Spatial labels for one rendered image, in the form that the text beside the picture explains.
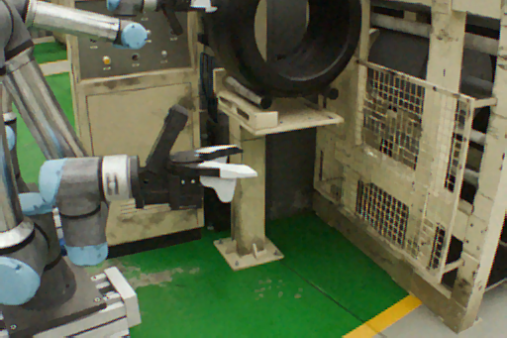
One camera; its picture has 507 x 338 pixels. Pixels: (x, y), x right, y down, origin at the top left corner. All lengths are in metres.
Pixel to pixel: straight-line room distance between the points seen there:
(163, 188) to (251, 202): 1.48
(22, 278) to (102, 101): 1.39
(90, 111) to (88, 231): 1.36
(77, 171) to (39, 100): 0.17
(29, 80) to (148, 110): 1.36
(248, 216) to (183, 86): 0.67
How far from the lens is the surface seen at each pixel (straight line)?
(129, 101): 2.18
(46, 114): 0.90
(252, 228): 2.34
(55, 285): 1.07
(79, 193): 0.80
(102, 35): 1.42
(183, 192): 0.79
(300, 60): 2.02
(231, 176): 0.75
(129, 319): 1.19
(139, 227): 2.42
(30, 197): 1.04
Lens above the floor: 1.38
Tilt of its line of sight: 22 degrees down
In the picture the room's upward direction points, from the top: straight up
